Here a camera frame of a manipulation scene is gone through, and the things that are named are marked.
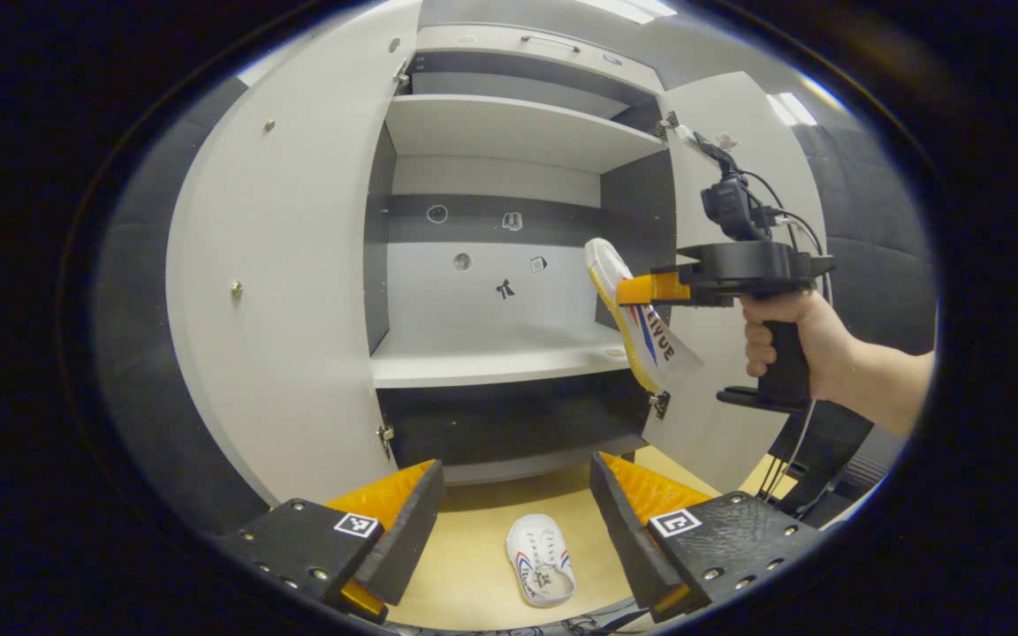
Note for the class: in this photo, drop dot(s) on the white striped shoe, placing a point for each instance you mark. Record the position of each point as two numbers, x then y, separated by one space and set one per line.
541 561
650 344

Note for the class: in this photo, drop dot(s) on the white shoe cabinet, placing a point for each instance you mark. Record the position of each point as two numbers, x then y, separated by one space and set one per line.
509 132

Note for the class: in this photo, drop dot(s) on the black backdrop cloth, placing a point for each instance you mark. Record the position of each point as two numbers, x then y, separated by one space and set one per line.
142 371

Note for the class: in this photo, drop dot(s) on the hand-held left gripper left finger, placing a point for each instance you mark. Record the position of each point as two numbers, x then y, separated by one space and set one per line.
412 530

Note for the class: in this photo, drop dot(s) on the white cabinet door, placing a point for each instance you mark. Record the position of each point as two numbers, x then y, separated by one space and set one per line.
288 291
721 424

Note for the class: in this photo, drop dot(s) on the ceiling light panel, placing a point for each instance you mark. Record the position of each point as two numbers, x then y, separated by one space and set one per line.
790 108
628 9

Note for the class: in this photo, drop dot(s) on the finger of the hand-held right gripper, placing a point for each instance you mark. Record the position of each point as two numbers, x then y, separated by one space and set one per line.
655 288

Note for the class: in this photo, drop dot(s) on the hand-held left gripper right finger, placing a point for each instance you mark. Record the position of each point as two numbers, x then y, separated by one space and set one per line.
624 530

